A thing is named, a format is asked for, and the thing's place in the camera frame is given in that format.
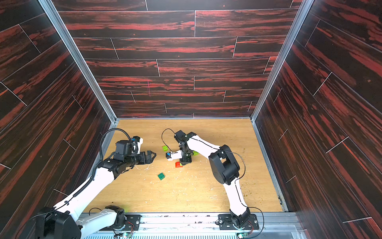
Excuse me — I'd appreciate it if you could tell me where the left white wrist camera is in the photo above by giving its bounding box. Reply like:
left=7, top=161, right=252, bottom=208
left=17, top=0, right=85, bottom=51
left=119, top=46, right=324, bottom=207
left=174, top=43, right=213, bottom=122
left=131, top=136, right=143, bottom=147

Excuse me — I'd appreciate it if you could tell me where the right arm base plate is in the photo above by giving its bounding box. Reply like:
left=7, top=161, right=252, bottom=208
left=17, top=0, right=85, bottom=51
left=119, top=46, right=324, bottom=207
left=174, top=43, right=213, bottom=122
left=215, top=214, right=260, bottom=231

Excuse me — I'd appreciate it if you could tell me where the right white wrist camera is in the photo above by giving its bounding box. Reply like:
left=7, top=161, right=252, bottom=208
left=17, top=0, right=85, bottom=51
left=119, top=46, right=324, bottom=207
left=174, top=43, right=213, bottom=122
left=165, top=150, right=183, bottom=161

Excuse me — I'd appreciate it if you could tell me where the left black cable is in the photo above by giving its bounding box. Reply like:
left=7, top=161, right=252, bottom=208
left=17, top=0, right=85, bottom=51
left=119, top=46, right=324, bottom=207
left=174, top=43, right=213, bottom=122
left=99, top=128, right=132, bottom=162

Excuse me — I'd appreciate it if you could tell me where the black cable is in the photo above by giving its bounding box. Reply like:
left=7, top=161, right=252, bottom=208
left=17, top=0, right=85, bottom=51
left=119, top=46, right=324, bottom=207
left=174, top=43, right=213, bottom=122
left=99, top=128, right=132, bottom=162
left=161, top=128, right=177, bottom=153

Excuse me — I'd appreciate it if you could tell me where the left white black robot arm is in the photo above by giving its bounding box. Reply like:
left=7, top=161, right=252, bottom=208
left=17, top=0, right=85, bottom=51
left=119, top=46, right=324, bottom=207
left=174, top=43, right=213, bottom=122
left=35, top=136, right=156, bottom=239

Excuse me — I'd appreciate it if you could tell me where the dark green lego brick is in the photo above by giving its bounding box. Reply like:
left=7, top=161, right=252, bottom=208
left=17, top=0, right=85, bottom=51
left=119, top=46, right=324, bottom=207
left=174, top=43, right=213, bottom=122
left=158, top=173, right=165, bottom=180

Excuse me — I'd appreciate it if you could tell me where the right black cable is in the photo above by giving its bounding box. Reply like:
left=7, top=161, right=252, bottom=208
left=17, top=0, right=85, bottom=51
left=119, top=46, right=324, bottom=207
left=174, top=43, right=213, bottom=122
left=161, top=128, right=177, bottom=153

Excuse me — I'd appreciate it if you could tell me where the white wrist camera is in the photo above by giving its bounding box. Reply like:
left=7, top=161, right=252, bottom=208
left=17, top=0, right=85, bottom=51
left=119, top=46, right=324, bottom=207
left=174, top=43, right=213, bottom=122
left=165, top=150, right=183, bottom=161
left=131, top=136, right=143, bottom=147

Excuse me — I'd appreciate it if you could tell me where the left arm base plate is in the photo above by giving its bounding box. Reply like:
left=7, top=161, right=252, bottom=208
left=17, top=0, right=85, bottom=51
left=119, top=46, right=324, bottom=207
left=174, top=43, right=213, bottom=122
left=113, top=214, right=142, bottom=232

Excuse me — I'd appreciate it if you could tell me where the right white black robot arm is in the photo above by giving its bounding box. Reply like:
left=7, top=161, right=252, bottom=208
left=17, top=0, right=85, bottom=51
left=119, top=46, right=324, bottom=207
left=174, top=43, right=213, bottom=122
left=166, top=130, right=251, bottom=229

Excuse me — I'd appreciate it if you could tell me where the red lego brick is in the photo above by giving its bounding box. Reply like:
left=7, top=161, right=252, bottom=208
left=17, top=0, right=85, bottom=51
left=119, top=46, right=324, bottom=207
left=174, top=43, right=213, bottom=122
left=175, top=162, right=183, bottom=168

